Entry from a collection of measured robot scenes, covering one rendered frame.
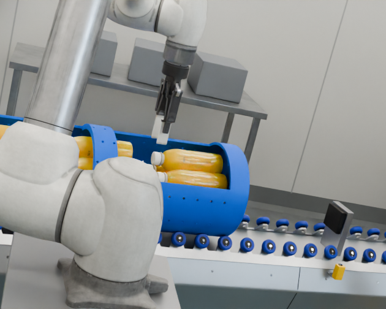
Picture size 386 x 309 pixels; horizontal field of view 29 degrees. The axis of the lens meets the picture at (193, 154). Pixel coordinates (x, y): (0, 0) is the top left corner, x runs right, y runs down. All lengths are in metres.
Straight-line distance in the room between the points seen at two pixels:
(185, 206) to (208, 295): 0.32
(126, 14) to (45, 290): 0.85
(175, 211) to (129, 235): 0.68
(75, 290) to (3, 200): 0.22
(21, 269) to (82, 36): 0.49
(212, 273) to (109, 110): 3.34
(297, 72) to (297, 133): 0.48
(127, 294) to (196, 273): 0.74
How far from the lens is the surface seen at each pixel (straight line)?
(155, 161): 2.16
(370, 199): 6.16
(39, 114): 1.48
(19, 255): 1.62
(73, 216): 1.43
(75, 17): 1.50
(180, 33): 2.06
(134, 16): 2.04
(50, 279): 1.55
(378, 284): 2.55
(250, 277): 2.29
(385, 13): 5.81
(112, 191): 1.41
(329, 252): 2.41
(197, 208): 2.11
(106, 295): 1.48
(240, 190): 2.15
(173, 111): 2.09
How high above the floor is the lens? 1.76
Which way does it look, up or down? 15 degrees down
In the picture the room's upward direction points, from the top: 14 degrees clockwise
